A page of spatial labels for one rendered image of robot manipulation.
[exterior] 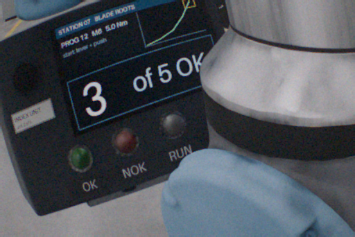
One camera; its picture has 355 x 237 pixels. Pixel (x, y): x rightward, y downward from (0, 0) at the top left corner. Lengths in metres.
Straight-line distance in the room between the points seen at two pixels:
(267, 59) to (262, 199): 0.05
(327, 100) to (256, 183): 0.04
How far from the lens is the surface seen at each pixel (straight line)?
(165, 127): 0.57
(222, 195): 0.20
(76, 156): 0.54
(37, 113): 0.54
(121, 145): 0.56
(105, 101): 0.55
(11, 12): 8.59
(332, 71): 0.19
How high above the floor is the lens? 1.36
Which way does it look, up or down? 24 degrees down
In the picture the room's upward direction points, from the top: 10 degrees counter-clockwise
